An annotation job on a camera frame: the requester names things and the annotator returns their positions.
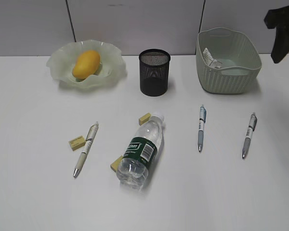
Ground white waste paper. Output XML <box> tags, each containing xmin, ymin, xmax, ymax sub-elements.
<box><xmin>202</xmin><ymin>48</ymin><xmax>222</xmax><ymax>69</ymax></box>

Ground yellow eraser upper middle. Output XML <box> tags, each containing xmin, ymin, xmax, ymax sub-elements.
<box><xmin>138</xmin><ymin>113</ymin><xmax>151</xmax><ymax>126</ymax></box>

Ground light green woven basket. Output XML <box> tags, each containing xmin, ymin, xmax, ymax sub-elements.
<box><xmin>196</xmin><ymin>27</ymin><xmax>262</xmax><ymax>94</ymax></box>

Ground yellow eraser with label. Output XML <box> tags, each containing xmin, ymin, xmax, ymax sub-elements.
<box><xmin>68</xmin><ymin>136</ymin><xmax>86</xmax><ymax>151</ymax></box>

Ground green frosted glass plate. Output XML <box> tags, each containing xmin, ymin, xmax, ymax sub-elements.
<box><xmin>46</xmin><ymin>40</ymin><xmax>127</xmax><ymax>90</ymax></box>

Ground grey click pen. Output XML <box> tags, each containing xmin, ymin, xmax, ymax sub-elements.
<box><xmin>242</xmin><ymin>112</ymin><xmax>257</xmax><ymax>159</ymax></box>

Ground light blue click pen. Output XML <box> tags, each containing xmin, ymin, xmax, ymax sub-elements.
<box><xmin>197</xmin><ymin>104</ymin><xmax>206</xmax><ymax>152</ymax></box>

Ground black mesh pen holder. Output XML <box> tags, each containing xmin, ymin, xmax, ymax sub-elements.
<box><xmin>139</xmin><ymin>49</ymin><xmax>171</xmax><ymax>97</ymax></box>

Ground yellow eraser lower middle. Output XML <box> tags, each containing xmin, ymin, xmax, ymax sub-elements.
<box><xmin>110</xmin><ymin>156</ymin><xmax>123</xmax><ymax>172</ymax></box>

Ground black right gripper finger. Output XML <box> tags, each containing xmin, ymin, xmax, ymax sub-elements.
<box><xmin>271</xmin><ymin>24</ymin><xmax>289</xmax><ymax>64</ymax></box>

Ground beige click pen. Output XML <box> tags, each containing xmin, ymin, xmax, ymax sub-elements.
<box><xmin>73</xmin><ymin>121</ymin><xmax>99</xmax><ymax>179</ymax></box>

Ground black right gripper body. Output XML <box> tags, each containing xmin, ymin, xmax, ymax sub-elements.
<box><xmin>264</xmin><ymin>5</ymin><xmax>289</xmax><ymax>29</ymax></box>

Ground yellow mango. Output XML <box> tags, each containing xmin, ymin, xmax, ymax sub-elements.
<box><xmin>72</xmin><ymin>50</ymin><xmax>101</xmax><ymax>79</ymax></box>

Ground clear plastic water bottle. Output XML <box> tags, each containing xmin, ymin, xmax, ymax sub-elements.
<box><xmin>116</xmin><ymin>112</ymin><xmax>164</xmax><ymax>190</ymax></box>

